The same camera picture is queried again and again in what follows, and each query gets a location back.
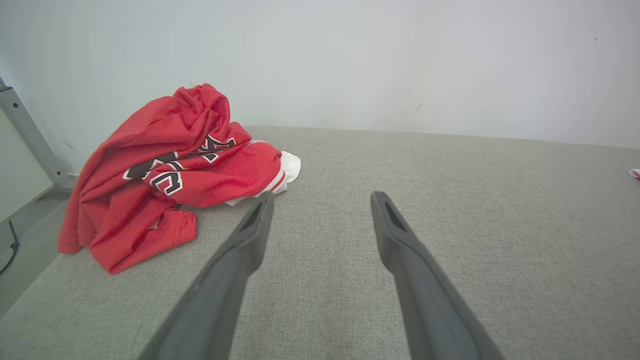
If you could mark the red Bulls jersey shirt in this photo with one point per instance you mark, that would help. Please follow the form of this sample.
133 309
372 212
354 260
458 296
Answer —
150 200

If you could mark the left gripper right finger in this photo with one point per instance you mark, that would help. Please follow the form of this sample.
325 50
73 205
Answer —
425 300

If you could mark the white flat panel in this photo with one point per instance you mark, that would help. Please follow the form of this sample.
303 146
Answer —
15 170

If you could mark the grey metal frame bar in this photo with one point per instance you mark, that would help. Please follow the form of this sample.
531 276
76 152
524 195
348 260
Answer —
30 132

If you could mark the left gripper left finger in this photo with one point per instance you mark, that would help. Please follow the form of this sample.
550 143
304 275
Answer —
225 290

